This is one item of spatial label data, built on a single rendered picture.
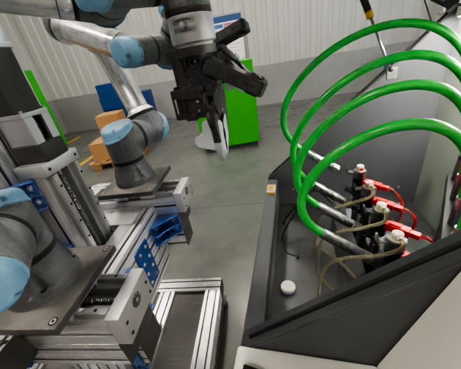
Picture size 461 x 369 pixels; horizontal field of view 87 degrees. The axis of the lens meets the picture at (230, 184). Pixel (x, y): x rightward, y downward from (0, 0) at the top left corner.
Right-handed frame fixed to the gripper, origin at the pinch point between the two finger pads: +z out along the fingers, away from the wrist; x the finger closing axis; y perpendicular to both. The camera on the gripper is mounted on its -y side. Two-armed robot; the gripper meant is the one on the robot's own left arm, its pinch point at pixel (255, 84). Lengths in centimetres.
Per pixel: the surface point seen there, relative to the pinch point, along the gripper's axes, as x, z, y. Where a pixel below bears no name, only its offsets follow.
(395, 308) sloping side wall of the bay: 35, 44, -1
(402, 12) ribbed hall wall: -692, -59, -207
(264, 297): 24, 40, 24
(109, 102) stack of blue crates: -384, -386, 367
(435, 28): 6.1, 20.5, -29.8
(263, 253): 12.0, 35.2, 25.6
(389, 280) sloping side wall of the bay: 35, 40, -3
